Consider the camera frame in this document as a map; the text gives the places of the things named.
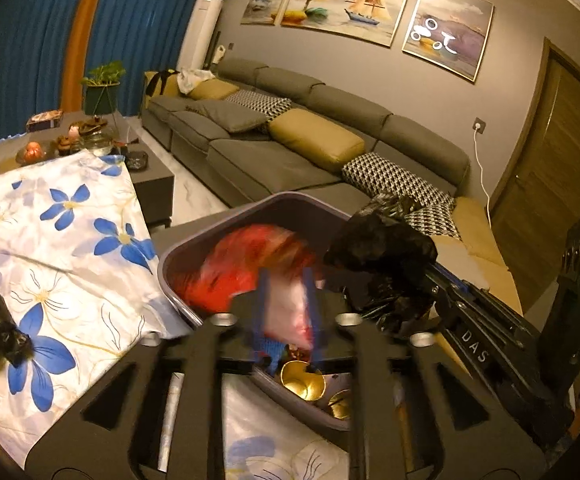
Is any brown figurine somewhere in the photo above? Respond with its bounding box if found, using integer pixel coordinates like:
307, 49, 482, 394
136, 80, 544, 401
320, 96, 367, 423
52, 132, 83, 155

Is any dark tea tray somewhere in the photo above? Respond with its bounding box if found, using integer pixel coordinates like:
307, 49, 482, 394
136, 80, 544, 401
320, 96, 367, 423
70, 117, 116, 136

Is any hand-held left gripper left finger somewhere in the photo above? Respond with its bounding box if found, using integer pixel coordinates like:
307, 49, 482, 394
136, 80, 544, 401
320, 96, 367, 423
24, 267, 271, 480

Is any red plastic wrapper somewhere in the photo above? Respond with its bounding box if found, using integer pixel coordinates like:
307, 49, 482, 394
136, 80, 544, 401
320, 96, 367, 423
187, 225, 327, 353

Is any grey coffee table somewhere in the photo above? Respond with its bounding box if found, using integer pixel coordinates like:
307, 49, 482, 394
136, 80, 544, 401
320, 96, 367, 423
0, 110, 175, 228

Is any black garment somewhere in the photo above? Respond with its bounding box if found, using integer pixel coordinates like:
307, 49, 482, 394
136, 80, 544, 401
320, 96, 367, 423
145, 69, 178, 97

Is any grey plastic bin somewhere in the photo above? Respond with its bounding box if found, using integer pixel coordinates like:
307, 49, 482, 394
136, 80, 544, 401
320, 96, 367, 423
157, 191, 358, 433

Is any orange ornament on dish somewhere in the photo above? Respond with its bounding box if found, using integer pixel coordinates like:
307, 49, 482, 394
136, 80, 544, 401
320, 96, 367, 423
17, 141, 51, 166

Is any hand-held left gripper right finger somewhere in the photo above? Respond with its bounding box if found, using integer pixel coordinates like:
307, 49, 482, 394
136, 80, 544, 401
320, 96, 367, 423
304, 266, 538, 480

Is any orange curtain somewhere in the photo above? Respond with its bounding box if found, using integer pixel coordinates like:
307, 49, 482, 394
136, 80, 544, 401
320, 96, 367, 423
62, 0, 116, 111

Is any grey sofa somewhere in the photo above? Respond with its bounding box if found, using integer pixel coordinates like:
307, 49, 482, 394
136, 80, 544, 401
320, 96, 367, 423
140, 57, 523, 321

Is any blue curtain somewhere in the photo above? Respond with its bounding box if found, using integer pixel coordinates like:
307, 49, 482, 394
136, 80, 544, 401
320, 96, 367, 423
0, 0, 96, 148
92, 0, 208, 116

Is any small mustard cushion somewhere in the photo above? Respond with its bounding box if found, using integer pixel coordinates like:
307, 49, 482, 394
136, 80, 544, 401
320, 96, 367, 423
188, 80, 241, 101

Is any large mustard cushion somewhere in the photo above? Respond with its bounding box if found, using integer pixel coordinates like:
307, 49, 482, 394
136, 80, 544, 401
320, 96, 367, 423
269, 109, 367, 173

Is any houndstooth cushion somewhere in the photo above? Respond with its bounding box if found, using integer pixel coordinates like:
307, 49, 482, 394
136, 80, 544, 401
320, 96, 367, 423
405, 202, 463, 241
342, 152, 455, 211
227, 90, 293, 121

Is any tree and sailboat painting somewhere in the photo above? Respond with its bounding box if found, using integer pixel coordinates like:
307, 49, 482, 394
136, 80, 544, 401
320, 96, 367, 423
281, 0, 415, 50

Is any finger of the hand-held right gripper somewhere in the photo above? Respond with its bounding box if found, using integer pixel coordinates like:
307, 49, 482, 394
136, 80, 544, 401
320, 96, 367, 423
420, 259, 486, 297

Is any flat printed box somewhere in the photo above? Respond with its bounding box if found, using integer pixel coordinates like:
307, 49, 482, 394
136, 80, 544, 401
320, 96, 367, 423
26, 110, 64, 133

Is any purple sky painting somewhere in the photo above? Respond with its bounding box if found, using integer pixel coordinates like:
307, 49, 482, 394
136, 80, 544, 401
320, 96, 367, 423
401, 0, 495, 83

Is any tan seat cushion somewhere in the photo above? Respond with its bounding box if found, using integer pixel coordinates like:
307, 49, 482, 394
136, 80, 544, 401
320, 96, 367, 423
437, 197, 524, 313

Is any white floor air conditioner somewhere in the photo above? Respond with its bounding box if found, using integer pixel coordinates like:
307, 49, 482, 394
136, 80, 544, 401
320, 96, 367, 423
177, 0, 221, 71

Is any white garment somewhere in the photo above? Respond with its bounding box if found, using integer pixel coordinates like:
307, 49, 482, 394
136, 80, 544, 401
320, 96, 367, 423
177, 67, 217, 95

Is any potted plant in dark pot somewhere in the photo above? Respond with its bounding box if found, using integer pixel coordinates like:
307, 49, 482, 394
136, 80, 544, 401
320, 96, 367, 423
81, 61, 126, 115

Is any blue floral tablecloth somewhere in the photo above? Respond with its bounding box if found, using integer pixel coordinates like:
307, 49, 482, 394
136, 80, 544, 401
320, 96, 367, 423
0, 150, 351, 480

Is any red paper cup gold inside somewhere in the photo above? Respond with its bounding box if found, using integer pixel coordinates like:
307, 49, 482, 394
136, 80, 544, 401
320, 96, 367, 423
280, 360, 327, 403

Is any white cable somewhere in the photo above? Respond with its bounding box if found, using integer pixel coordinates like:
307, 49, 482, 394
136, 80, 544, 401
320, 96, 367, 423
474, 130, 495, 221

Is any grey cushion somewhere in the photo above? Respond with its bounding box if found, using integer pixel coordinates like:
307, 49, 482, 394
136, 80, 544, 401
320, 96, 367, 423
195, 99, 268, 135

